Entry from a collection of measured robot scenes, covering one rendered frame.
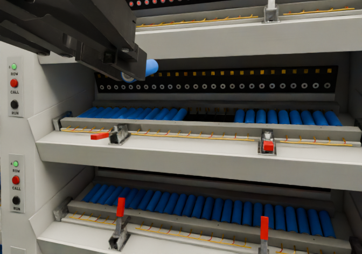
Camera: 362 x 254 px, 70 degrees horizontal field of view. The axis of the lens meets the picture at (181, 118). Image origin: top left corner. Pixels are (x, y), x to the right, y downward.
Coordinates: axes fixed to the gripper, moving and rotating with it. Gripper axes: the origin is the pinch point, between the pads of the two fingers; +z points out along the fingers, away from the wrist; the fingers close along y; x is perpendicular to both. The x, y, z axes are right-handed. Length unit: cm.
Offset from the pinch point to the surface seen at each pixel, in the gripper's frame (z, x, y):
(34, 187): 22.2, 18.8, 30.4
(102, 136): 16.3, 7.4, 11.6
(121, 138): 22.0, 7.6, 11.3
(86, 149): 21.2, 10.0, 17.9
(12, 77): 18.5, -3.2, 35.6
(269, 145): 15.0, 7.2, -14.5
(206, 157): 21.3, 9.7, -5.1
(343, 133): 25.0, 4.5, -25.6
